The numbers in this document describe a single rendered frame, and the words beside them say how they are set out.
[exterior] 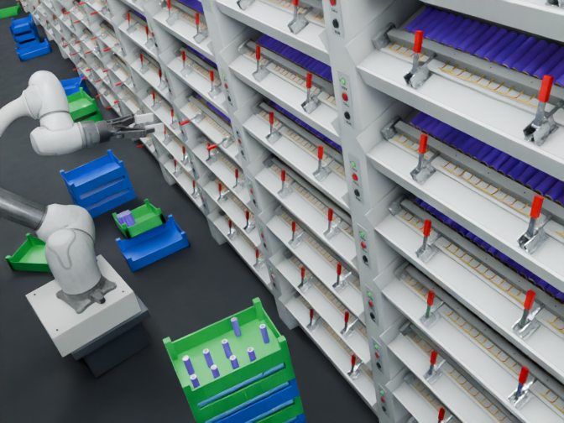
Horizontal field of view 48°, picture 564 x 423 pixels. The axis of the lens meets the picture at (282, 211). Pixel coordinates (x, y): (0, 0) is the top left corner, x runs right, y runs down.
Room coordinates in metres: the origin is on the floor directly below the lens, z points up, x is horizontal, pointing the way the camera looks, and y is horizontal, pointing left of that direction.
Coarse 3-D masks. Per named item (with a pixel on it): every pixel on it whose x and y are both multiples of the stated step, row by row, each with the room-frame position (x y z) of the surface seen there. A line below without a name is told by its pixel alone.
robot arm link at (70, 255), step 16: (48, 240) 1.90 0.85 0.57; (64, 240) 1.88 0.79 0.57; (80, 240) 1.90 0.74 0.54; (48, 256) 1.86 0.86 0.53; (64, 256) 1.84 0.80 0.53; (80, 256) 1.86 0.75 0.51; (64, 272) 1.83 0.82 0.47; (80, 272) 1.84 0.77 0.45; (96, 272) 1.88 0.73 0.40; (64, 288) 1.84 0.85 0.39; (80, 288) 1.83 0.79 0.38
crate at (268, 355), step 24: (240, 312) 1.36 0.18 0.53; (264, 312) 1.34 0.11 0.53; (192, 336) 1.32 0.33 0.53; (216, 336) 1.33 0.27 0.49; (240, 336) 1.32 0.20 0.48; (192, 360) 1.26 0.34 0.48; (216, 360) 1.24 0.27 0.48; (240, 360) 1.23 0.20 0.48; (264, 360) 1.17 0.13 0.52; (192, 384) 1.17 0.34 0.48; (216, 384) 1.13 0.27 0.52
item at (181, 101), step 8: (184, 96) 2.43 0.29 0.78; (192, 96) 2.43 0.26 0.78; (176, 104) 2.42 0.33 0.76; (184, 104) 2.43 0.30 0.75; (184, 112) 2.38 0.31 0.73; (192, 112) 2.34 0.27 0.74; (192, 120) 2.29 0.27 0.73; (208, 120) 2.23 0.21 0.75; (200, 128) 2.23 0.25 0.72; (208, 128) 2.18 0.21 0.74; (208, 136) 2.15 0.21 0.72; (216, 136) 2.10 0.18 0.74; (224, 136) 2.07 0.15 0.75; (232, 144) 2.00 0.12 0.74; (232, 152) 1.96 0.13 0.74; (240, 160) 1.86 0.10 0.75
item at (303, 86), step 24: (240, 48) 1.77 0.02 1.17; (264, 48) 1.70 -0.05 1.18; (288, 48) 1.63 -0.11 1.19; (240, 72) 1.70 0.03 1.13; (264, 72) 1.61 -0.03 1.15; (288, 72) 1.54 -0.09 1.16; (312, 72) 1.47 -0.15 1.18; (288, 96) 1.47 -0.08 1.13; (312, 96) 1.37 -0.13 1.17; (312, 120) 1.32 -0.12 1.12; (336, 120) 1.21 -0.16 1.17
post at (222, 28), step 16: (208, 16) 1.83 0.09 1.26; (224, 16) 1.78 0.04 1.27; (224, 32) 1.78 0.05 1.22; (240, 32) 1.80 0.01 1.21; (224, 64) 1.80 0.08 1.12; (240, 80) 1.78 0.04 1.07; (240, 96) 1.78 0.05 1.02; (240, 128) 1.79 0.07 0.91; (256, 144) 1.79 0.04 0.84; (256, 192) 1.79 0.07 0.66; (256, 208) 1.82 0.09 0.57; (272, 240) 1.78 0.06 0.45; (272, 288) 1.86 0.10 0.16; (288, 288) 1.78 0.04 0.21; (288, 320) 1.77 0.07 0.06
